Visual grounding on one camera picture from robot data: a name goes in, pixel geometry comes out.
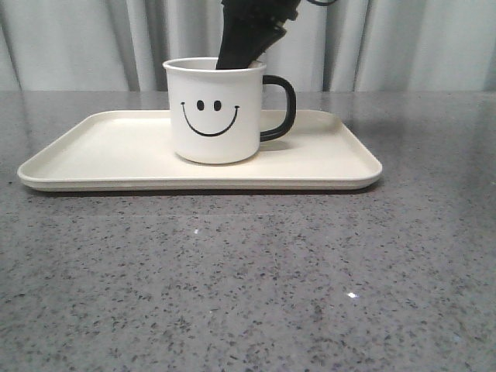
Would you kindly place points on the grey pleated curtain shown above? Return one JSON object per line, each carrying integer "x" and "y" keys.
{"x": 347, "y": 46}

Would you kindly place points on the white smiley mug black handle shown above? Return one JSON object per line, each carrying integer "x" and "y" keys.
{"x": 215, "y": 113}

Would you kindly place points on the cream rectangular plastic tray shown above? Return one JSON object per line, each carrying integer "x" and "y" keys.
{"x": 131, "y": 150}

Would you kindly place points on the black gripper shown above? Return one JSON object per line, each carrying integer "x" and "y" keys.
{"x": 250, "y": 28}

